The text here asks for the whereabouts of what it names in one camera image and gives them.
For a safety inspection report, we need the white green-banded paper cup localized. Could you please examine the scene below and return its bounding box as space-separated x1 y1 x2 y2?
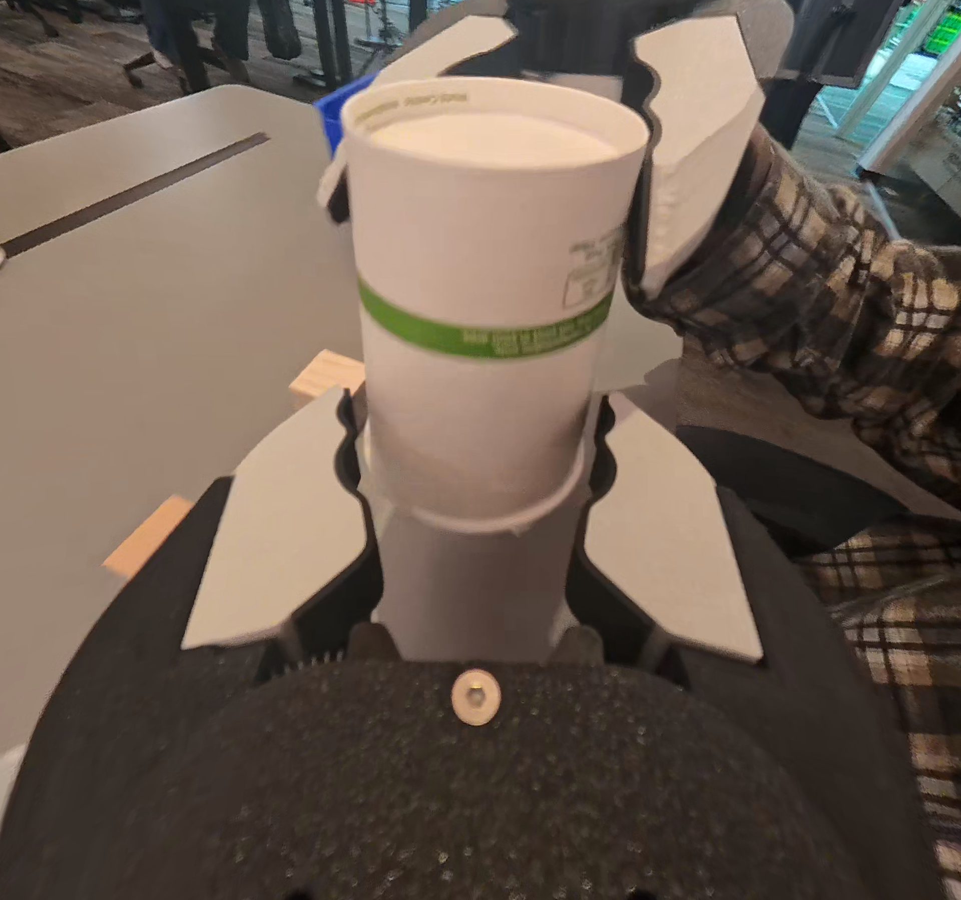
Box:
339 77 651 538

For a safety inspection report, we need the blue plastic bin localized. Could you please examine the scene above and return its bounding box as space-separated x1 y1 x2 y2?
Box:
314 75 376 160

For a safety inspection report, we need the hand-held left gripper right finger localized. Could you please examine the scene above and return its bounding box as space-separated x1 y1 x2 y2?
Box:
562 393 765 664

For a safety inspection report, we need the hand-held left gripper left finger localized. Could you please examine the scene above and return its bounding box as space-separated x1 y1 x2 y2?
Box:
180 390 386 649

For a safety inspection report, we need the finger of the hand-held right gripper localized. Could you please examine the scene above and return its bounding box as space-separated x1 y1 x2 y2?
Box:
317 14 521 225
622 14 766 299

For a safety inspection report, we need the wooden cube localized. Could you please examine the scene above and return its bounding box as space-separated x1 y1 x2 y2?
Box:
289 349 366 400
103 495 194 578

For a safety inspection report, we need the black monitor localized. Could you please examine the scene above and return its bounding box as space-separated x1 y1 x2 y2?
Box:
781 0 932 90

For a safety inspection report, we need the black chair armrest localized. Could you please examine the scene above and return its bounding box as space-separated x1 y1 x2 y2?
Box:
676 426 902 559

